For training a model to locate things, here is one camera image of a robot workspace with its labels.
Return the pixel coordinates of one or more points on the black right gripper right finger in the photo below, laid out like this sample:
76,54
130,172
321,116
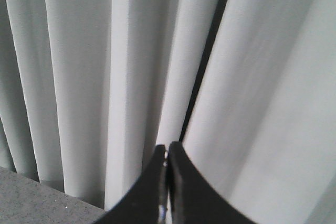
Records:
192,198

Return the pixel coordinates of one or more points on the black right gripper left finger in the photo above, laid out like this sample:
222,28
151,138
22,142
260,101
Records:
146,201

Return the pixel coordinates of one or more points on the light grey pleated curtain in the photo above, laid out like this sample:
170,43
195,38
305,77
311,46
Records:
90,87

